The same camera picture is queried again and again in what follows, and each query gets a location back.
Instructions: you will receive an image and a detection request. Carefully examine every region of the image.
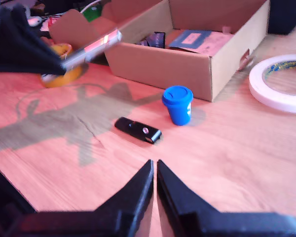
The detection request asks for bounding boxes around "blue card with pink label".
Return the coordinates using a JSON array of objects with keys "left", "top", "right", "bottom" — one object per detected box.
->
[{"left": 168, "top": 29, "right": 234, "bottom": 54}]

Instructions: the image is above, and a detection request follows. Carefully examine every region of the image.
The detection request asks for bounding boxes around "small blue lidded cup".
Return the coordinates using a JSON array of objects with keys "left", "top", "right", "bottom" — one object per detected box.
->
[{"left": 161, "top": 85, "right": 194, "bottom": 127}]

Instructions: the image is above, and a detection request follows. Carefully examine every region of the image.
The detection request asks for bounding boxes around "green packet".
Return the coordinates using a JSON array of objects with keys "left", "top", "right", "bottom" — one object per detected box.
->
[{"left": 83, "top": 4, "right": 104, "bottom": 23}]

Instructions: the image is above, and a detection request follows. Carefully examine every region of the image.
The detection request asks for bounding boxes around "brown cardboard box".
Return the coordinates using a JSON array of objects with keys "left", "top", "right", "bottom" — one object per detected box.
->
[{"left": 48, "top": 0, "right": 271, "bottom": 103}]

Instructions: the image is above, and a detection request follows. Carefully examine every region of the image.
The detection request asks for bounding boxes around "white tape roll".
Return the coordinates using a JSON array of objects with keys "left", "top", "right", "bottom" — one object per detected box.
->
[{"left": 248, "top": 54, "right": 296, "bottom": 115}]

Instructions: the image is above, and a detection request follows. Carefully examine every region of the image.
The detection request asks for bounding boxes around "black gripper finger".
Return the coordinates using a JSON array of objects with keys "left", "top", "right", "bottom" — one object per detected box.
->
[
  {"left": 0, "top": 5, "right": 67, "bottom": 76},
  {"left": 95, "top": 159, "right": 155, "bottom": 237},
  {"left": 156, "top": 159, "right": 219, "bottom": 237}
]

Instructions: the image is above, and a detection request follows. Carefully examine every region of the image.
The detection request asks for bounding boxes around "black USB stick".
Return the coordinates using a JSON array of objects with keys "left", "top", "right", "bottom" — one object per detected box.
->
[{"left": 113, "top": 116, "right": 163, "bottom": 145}]

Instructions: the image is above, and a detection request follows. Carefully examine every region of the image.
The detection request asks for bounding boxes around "black printed ribbon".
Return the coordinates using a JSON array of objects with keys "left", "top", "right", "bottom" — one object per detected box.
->
[{"left": 135, "top": 31, "right": 166, "bottom": 49}]

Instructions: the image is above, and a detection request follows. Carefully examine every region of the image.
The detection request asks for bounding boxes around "brown packing tape roll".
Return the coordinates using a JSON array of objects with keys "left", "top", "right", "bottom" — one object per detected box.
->
[{"left": 40, "top": 42, "right": 90, "bottom": 88}]

